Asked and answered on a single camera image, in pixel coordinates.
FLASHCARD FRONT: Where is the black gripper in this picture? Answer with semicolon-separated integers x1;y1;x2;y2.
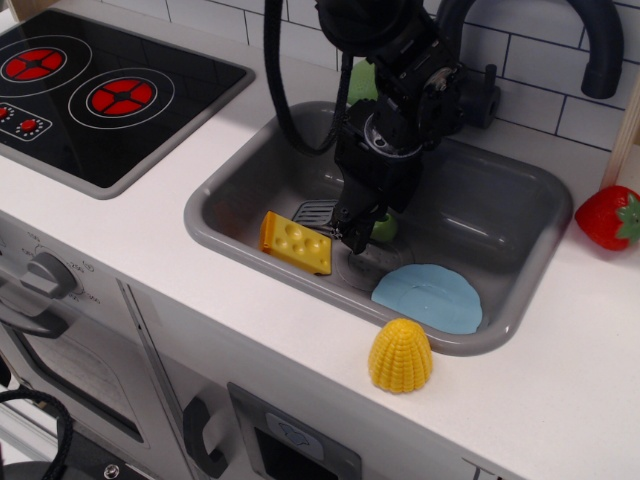
330;100;423;254

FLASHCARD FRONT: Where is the green handled grey spatula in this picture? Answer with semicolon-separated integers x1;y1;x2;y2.
291;200;399;243

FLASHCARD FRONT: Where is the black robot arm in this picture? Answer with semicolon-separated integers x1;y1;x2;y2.
317;1;465;254

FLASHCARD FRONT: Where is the light blue plate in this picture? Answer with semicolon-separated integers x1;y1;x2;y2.
371;264;483;335

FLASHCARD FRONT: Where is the yellow toy cheese wedge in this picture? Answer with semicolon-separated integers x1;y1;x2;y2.
258;211;332;275

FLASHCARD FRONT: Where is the yellow toy corn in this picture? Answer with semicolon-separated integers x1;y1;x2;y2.
368;318;433;394

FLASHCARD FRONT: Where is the green toy lime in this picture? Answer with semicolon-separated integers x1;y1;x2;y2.
347;59;378;105

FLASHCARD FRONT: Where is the black toy faucet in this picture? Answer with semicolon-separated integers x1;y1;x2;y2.
424;1;639;150

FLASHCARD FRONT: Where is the grey dishwasher panel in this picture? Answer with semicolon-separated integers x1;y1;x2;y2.
227;383;363;480

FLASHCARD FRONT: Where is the red toy strawberry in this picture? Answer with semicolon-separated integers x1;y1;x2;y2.
574;185;639;251

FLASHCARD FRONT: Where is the black toy stovetop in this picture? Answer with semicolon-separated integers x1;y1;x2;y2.
1;9;255;200

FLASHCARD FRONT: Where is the grey toy oven door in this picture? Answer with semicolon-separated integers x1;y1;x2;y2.
0;319;151;451

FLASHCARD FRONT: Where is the grey oven knob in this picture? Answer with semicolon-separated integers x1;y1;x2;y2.
20;252;78;299

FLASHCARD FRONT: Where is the black braided cable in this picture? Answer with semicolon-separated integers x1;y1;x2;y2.
0;0;356;480

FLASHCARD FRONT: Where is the dark grey cabinet handle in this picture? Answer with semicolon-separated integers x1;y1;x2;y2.
182;397;228;479

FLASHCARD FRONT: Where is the grey oven door handle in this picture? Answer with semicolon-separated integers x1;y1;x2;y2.
1;298;69;339

